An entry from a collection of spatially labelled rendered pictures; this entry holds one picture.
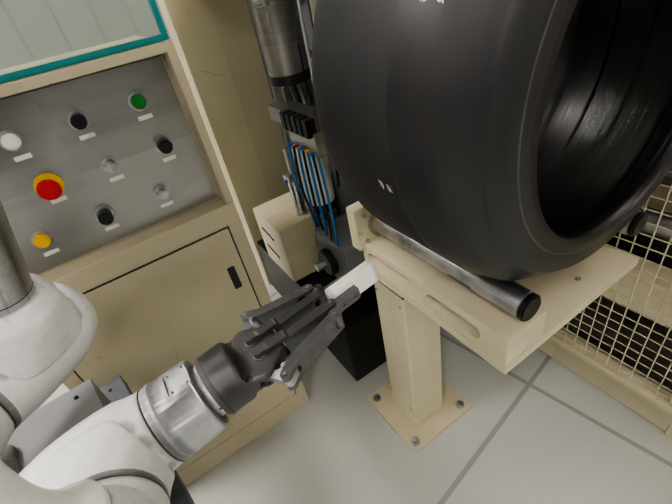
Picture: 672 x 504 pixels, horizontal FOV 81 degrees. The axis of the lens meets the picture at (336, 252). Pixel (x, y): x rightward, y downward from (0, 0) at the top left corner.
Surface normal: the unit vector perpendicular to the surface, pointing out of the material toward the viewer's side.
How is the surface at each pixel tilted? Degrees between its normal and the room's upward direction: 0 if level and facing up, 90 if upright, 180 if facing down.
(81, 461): 10
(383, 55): 74
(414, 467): 0
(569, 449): 0
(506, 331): 0
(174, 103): 90
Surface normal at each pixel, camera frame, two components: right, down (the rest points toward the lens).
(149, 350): 0.55, 0.42
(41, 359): 0.93, 0.23
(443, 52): -0.66, 0.29
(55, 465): -0.41, -0.72
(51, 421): -0.12, -0.83
